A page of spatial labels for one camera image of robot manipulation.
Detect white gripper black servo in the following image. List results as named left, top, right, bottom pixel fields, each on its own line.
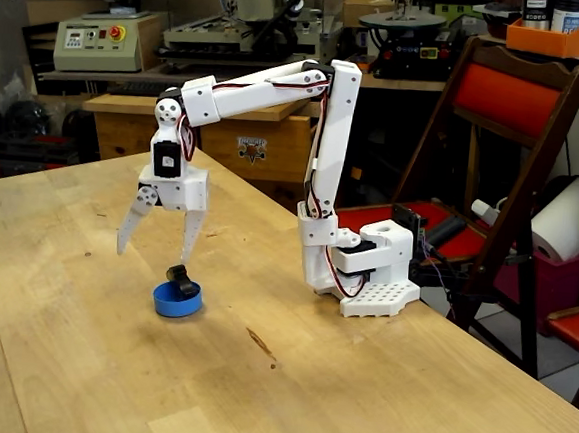
left=115, top=160, right=212, bottom=266

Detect black wooden bird toy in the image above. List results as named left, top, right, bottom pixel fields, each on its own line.
left=164, top=262, right=201, bottom=301

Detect blue round shallow box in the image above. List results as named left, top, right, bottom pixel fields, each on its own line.
left=150, top=279, right=205, bottom=321

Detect beige control box red button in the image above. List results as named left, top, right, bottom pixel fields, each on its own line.
left=51, top=5, right=162, bottom=80

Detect brown cardboard box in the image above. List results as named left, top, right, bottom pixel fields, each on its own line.
left=341, top=0, right=394, bottom=31

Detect black keyboard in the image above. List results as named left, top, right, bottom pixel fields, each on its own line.
left=106, top=74, right=184, bottom=102

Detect wooden workbench cabinet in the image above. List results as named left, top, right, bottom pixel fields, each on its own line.
left=75, top=75, right=333, bottom=218

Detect red and black toolbox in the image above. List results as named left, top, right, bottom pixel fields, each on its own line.
left=0, top=131, right=81, bottom=191

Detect black controller board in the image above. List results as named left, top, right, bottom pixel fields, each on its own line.
left=390, top=202, right=430, bottom=238

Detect black cylinder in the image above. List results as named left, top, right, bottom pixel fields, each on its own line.
left=425, top=214, right=466, bottom=249

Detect black machine round green table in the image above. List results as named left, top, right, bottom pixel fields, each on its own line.
left=354, top=6, right=467, bottom=86

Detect white plug adapter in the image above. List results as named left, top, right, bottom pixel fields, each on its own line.
left=468, top=198, right=502, bottom=227

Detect wooden folding chair red cushions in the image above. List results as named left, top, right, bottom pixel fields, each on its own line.
left=380, top=30, right=579, bottom=383

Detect pink plastic bin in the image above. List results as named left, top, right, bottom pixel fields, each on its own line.
left=490, top=242, right=579, bottom=341

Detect white paper towel roll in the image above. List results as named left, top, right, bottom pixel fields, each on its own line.
left=527, top=171, right=579, bottom=265

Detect red seat wooden chair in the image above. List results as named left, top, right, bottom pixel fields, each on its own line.
left=537, top=296, right=579, bottom=416

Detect dark can grey label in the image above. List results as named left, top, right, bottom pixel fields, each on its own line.
left=520, top=0, right=554, bottom=31

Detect orange plastic tray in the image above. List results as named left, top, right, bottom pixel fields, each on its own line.
left=504, top=1, right=579, bottom=61

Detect dark can blue label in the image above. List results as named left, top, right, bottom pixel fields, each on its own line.
left=551, top=0, right=579, bottom=36

